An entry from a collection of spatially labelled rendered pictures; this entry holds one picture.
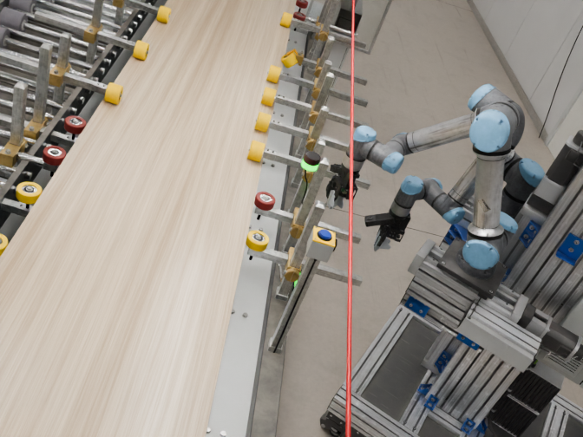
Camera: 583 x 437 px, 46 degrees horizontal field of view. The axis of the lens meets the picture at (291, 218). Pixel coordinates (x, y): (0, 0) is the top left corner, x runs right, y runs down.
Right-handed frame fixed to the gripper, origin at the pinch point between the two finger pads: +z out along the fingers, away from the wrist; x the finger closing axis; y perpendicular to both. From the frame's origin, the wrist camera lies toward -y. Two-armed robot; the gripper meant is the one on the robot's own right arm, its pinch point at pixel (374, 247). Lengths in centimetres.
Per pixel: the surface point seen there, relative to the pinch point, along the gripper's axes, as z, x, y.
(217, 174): -7, 6, -68
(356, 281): -2.3, -26.4, -8.7
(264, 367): 13, -65, -36
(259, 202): -7, -3, -50
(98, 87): -13, 34, -125
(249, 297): 21, -26, -43
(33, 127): -2, 9, -141
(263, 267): 20.6, -6.7, -40.0
